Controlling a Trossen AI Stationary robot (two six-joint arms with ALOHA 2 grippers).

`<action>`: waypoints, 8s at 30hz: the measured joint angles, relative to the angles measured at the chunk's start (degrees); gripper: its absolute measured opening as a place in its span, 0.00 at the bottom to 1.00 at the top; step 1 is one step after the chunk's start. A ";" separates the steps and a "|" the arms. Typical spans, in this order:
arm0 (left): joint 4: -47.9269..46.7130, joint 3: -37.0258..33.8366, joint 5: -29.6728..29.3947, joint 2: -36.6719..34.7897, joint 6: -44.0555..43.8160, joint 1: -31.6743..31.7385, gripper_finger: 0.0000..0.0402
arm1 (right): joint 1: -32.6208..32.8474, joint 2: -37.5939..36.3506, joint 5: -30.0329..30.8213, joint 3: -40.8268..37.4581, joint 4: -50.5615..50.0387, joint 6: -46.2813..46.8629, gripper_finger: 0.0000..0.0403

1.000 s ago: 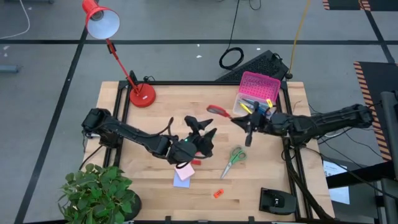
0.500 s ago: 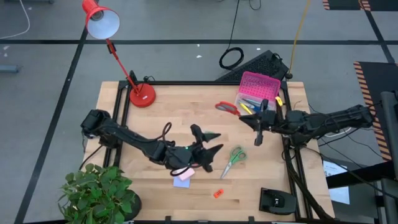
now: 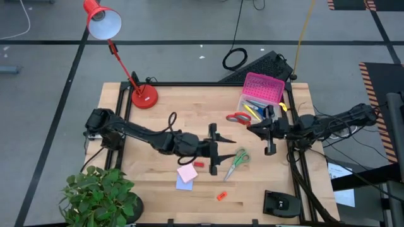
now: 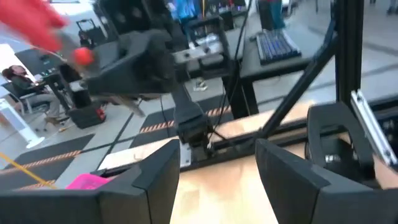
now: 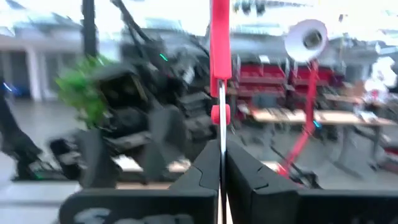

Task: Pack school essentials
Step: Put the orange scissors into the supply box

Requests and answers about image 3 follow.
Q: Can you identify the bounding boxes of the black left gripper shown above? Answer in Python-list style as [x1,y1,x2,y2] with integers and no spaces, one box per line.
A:
[172,123,237,177]

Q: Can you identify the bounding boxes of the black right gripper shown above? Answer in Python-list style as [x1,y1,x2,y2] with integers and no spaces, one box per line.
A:
[247,105,291,156]

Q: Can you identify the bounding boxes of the yellow pencil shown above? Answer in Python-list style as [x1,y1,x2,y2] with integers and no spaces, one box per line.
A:
[243,104,263,123]

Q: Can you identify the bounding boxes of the green-handled scissors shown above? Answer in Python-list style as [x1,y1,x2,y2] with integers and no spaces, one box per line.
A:
[223,148,251,183]

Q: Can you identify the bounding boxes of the red-handled scissors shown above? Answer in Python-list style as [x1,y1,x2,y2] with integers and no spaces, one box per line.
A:
[225,112,253,126]

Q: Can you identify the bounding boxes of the clear pencil box pink lid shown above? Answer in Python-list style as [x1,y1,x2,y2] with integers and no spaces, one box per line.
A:
[235,72,286,126]

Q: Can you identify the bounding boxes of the pink sticky note pad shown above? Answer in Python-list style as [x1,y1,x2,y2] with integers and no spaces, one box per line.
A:
[176,163,199,184]

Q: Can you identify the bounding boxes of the lavender sticky note pad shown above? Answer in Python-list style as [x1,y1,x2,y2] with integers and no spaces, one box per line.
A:
[175,174,194,192]

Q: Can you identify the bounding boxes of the black perforated case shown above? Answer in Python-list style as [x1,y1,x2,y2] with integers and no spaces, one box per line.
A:
[218,50,294,84]

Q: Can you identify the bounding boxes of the black plastic device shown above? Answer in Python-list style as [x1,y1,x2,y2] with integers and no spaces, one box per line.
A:
[263,189,302,219]

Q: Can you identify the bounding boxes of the red desk lamp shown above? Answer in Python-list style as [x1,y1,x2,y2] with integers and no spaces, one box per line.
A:
[83,0,159,110]

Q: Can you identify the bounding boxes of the white paper sheet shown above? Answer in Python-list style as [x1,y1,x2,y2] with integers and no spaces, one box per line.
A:
[327,161,357,208]

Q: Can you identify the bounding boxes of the black metal beam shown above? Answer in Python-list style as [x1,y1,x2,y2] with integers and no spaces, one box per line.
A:
[331,162,404,192]

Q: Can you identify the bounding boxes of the potted green plant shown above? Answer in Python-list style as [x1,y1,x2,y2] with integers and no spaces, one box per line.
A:
[58,165,145,227]

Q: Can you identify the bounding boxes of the black mat hazard stripes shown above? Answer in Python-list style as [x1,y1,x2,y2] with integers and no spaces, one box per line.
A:
[359,61,404,165]
[327,0,404,13]

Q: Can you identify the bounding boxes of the grey metal foot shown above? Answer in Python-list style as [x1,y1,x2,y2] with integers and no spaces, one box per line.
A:
[0,65,20,75]

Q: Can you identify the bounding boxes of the black sleeved cable bundle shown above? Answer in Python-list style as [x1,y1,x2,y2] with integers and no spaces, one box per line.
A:
[286,141,341,225]

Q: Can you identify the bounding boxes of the black metal table frame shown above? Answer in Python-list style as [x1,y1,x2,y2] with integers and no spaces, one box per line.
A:
[104,81,340,227]

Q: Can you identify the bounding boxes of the black coiled cable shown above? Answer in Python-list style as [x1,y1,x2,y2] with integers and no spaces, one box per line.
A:
[222,0,249,72]

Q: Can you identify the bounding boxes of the yellow hanging cable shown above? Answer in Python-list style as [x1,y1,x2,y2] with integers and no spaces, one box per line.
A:
[292,0,316,79]

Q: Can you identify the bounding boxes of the grey metal post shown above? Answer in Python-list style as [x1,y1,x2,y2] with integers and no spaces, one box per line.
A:
[386,91,404,227]

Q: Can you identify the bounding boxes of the white floor cable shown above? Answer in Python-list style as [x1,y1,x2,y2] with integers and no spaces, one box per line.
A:
[0,0,32,41]

